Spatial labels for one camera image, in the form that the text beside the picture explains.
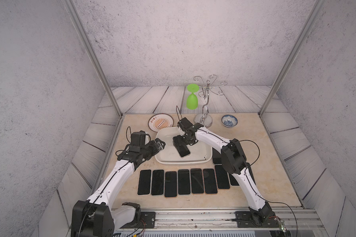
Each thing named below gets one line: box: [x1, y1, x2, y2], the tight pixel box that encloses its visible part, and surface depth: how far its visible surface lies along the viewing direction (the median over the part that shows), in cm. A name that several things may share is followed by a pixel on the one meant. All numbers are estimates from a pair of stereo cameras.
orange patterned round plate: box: [147, 113, 175, 133], surface depth 117 cm
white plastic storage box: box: [154, 126, 213, 165], surface depth 98 cm
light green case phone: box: [178, 169, 191, 195], surface depth 86 cm
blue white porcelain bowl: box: [221, 114, 239, 128], surface depth 116 cm
